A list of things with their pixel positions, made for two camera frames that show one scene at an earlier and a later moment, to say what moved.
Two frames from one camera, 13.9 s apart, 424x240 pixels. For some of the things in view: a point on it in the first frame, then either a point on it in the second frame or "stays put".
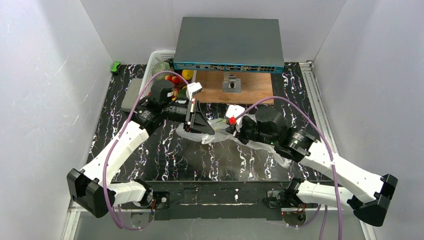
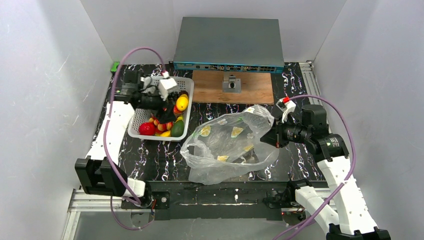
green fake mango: x=182 y=93 -> x=177 y=129
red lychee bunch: x=176 y=81 -> x=160 y=127
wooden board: x=255 y=86 stays put
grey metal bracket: x=231 y=84 stays put
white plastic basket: x=168 y=55 -> x=140 y=115
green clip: x=115 y=68 stays put
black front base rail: x=205 y=200 stays put
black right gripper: x=240 y=128 -> x=276 y=134
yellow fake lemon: x=187 y=74 -> x=182 y=102
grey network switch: x=229 y=44 stays put
